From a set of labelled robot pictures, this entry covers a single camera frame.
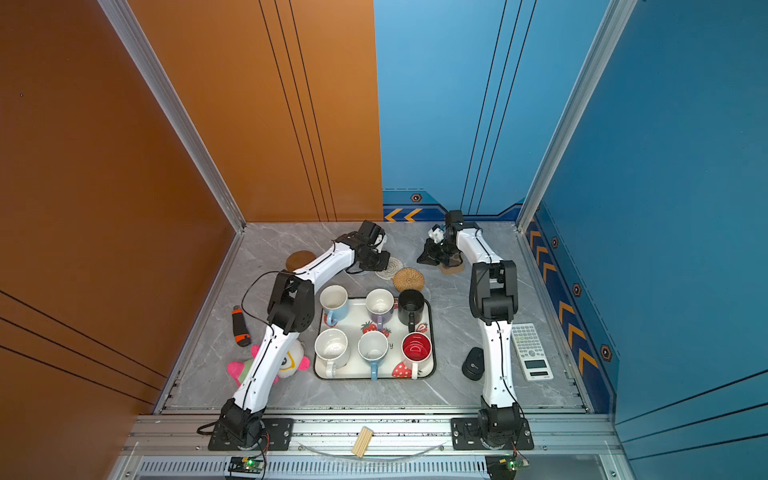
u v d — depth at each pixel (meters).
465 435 0.72
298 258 1.09
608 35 0.73
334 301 0.94
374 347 0.87
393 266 1.05
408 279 1.02
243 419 0.64
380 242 0.92
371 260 0.92
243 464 0.71
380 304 0.96
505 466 0.70
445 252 0.92
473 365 0.82
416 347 0.86
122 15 0.69
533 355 0.85
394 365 0.85
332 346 0.87
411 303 0.94
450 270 1.06
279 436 0.73
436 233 0.99
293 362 0.80
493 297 0.63
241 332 0.92
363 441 0.72
